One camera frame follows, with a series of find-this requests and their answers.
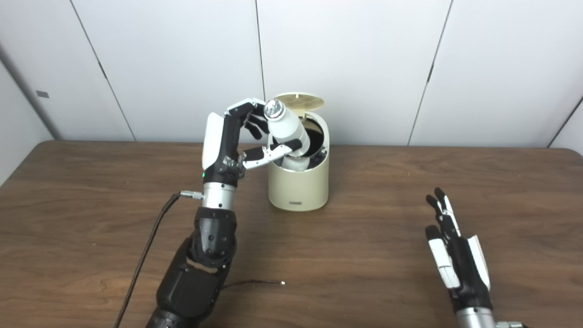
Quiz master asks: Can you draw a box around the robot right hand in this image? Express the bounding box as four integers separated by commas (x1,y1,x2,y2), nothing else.
425,187,493,313

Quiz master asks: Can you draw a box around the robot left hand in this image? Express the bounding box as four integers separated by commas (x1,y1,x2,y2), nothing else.
201,98,303,187

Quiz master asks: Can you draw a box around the small white plastic bottle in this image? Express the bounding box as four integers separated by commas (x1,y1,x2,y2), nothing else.
265,99,311,172

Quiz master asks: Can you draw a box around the cream-colored bin body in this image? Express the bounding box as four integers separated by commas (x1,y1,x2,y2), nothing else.
267,112,330,212

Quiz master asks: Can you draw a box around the cream round bin lid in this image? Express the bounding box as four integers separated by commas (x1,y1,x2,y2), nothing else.
274,92,326,114

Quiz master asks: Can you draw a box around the black bin liner bag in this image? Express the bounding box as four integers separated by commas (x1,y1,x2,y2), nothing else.
273,128,328,170

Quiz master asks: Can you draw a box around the thin dark loose wire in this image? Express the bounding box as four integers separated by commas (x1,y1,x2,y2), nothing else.
223,280,286,290

